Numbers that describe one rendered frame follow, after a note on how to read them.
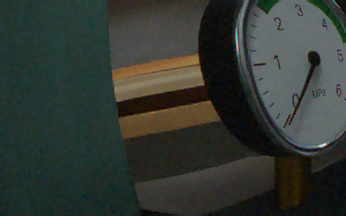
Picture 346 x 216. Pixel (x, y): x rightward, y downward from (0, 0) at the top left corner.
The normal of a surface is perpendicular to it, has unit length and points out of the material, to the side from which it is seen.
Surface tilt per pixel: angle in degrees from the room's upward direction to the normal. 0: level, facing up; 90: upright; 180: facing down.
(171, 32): 90
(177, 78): 90
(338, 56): 90
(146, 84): 90
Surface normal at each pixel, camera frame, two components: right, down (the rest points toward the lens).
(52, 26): 0.38, -0.02
